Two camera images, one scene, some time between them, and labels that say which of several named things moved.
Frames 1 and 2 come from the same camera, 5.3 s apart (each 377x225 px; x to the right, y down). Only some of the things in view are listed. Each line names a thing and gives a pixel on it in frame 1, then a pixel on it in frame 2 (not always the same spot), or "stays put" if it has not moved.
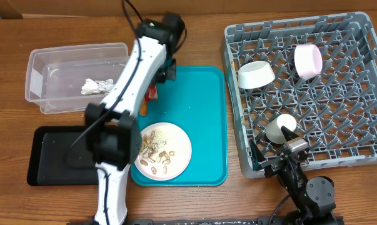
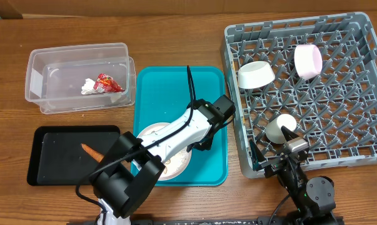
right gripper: x=272 y=165 stays put
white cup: x=273 y=129 stays put
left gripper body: x=167 y=71 → x=202 y=145
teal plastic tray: x=196 y=102 stays put
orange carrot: x=143 y=107 → x=97 y=155
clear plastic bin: x=67 y=79 stays put
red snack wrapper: x=151 y=94 → x=105 y=84
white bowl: x=255 y=74 stays put
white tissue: x=92 y=87 stays put
